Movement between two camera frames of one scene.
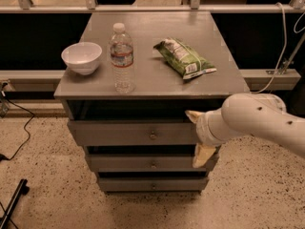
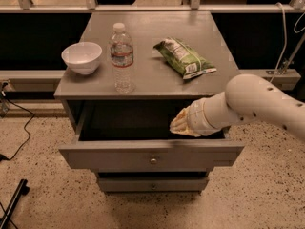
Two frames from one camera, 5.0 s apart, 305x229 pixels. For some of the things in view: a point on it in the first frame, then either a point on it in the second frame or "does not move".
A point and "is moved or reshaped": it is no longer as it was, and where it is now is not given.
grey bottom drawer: [152, 184] does not move
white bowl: [82, 57] does not move
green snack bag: [182, 58] does not move
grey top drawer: [132, 133] is moved or reshaped
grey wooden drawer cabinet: [128, 88] does not move
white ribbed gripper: [203, 129] -> [197, 118]
